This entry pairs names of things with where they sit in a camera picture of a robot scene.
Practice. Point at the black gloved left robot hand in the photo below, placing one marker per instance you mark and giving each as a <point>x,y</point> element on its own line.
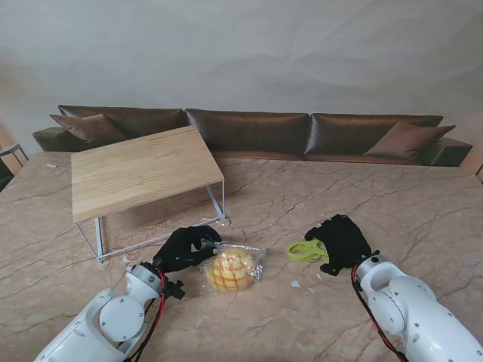
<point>181,249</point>

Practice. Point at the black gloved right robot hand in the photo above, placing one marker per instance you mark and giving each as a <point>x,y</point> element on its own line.
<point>345,241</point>

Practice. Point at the green plastic sealing clip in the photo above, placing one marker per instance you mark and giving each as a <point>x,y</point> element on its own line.
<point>302,252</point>

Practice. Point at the clear plastic bread bag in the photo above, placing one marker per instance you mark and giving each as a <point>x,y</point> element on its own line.
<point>256,271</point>

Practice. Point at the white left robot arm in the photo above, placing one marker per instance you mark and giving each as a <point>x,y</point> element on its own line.
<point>113,320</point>

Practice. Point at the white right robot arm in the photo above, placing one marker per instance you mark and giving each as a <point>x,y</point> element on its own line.
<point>411,313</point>

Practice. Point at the brown leather cushion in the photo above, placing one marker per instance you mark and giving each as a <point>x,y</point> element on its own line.
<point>407,139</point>
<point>90,128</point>

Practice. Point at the brown leather sofa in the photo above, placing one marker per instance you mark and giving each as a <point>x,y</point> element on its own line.
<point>256,132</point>

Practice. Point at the light wooden furniture edge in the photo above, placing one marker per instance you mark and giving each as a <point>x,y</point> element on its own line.
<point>473,166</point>

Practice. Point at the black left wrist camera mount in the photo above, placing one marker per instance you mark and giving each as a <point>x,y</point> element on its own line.
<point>175,289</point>

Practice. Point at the small wooden table white frame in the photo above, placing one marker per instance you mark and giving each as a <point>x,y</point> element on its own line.
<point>139,169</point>

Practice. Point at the chair with metal frame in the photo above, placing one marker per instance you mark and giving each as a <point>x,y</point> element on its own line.
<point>9,158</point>

